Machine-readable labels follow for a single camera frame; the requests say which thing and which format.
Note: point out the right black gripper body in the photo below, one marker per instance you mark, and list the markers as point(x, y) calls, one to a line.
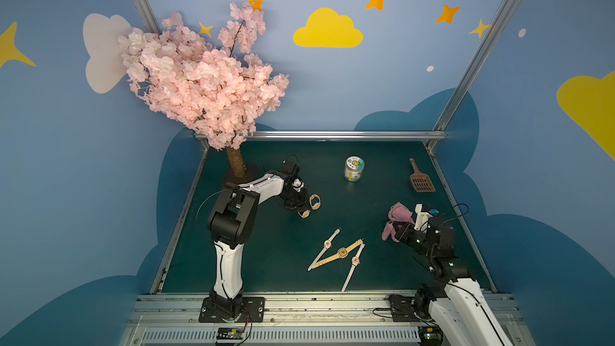
point(407, 229)

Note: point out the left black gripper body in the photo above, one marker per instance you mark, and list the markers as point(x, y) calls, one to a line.
point(298, 201)

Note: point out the pink cloth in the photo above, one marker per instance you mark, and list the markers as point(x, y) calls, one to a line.
point(398, 214)

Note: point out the cream looped watch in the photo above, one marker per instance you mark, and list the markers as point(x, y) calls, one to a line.
point(314, 202)
point(304, 213)

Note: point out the white strap watch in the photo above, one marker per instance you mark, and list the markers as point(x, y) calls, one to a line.
point(326, 246)
point(355, 263)

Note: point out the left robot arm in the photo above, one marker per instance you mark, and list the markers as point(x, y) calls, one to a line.
point(231, 223)

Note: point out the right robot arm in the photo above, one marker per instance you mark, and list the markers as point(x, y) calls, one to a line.
point(455, 303)

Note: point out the brown litter scoop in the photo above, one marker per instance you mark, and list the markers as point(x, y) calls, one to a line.
point(420, 182)

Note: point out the jar with sunflower lid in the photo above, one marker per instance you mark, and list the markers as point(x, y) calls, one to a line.
point(353, 168)

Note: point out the right circuit board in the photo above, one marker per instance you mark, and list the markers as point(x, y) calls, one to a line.
point(430, 336)

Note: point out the circuit board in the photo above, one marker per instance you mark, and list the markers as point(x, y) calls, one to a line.
point(229, 336)
point(430, 336)

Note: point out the pink blossom tree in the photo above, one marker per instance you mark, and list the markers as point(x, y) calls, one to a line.
point(217, 92)

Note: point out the left circuit board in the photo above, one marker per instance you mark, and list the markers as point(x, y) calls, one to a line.
point(229, 336)

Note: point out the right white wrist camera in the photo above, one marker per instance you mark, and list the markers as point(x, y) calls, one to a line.
point(424, 212)

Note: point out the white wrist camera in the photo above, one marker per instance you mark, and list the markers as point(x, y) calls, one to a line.
point(290, 169)
point(424, 212)

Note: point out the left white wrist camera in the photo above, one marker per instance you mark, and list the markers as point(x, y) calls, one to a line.
point(290, 169)

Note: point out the brown tree base plate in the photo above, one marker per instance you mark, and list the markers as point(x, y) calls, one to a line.
point(252, 173)

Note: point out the gold strap watch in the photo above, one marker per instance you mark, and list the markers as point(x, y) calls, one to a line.
point(341, 254)

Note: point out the back aluminium frame bar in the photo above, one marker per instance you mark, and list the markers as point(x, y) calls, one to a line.
point(348, 135)

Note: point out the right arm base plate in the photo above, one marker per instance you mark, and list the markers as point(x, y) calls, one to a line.
point(403, 307)

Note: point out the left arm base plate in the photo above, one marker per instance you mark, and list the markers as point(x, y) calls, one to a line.
point(252, 309)

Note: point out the aluminium front rail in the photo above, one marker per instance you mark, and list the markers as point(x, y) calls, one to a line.
point(289, 318)

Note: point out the right aluminium frame post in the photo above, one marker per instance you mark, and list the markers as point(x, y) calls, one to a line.
point(503, 14)

